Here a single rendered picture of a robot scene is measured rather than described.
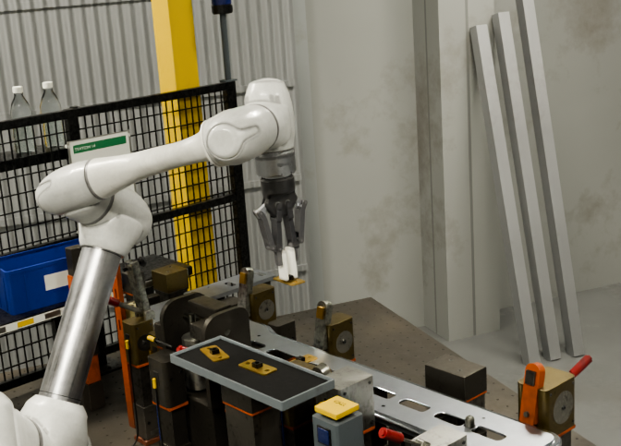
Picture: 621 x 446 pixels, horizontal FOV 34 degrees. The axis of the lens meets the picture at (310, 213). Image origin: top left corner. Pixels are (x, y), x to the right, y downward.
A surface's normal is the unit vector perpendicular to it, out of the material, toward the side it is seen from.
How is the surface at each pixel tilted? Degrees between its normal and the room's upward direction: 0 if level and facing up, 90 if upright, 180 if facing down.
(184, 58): 90
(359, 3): 90
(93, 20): 90
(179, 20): 90
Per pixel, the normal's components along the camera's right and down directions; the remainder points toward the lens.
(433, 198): -0.92, 0.15
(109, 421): -0.07, -0.96
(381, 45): 0.38, 0.22
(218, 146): -0.22, 0.20
